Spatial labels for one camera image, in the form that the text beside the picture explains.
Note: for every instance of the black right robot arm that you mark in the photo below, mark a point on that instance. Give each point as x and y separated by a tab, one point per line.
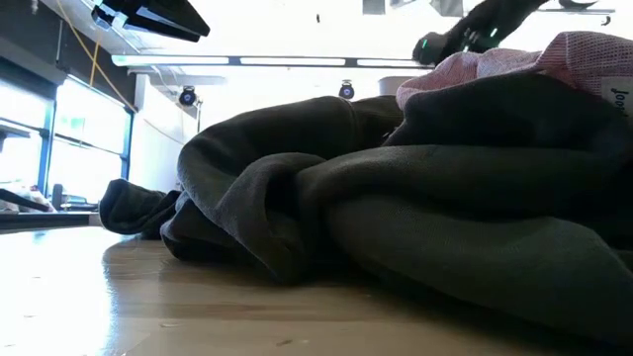
479	25

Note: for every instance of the dark grey garment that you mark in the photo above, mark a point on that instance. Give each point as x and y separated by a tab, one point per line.
470	237

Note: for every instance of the pink mesh garment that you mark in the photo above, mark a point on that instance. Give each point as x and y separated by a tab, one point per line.
583	54

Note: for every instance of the black desk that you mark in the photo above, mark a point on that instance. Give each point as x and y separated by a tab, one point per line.
44	220

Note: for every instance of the dark brown-grey garment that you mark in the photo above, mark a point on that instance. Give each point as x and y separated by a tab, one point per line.
237	163

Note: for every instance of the black frame bar with light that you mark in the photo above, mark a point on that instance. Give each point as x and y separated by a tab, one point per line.
351	62

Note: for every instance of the grey cylinder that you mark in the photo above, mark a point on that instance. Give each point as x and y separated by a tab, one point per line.
393	85

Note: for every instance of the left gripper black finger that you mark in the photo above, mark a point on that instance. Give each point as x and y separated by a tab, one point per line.
148	27
163	12

